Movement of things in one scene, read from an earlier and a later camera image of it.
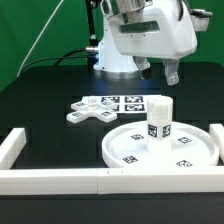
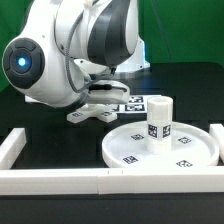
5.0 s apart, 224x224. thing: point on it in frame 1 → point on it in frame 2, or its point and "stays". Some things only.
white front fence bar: (209, 179) stays
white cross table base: (92, 106) stays
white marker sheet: (126, 104) stays
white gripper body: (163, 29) → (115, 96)
